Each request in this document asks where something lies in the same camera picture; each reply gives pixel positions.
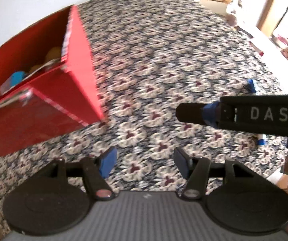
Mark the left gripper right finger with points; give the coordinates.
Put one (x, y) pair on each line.
(183, 162)

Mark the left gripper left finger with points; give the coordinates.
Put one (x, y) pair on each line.
(107, 161)

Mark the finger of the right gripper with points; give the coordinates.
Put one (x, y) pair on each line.
(198, 113)

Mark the blue white marker pen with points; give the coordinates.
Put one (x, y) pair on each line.
(254, 89)

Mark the orange gourd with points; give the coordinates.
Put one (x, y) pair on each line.
(54, 53)

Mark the white blue-capped lotion tube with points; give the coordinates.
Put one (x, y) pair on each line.
(12, 81)

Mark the floral patterned tablecloth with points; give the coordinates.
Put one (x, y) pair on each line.
(149, 56)

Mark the red cardboard box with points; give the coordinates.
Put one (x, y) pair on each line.
(59, 97)

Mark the brown cardboard box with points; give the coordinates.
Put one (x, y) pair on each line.
(222, 6)

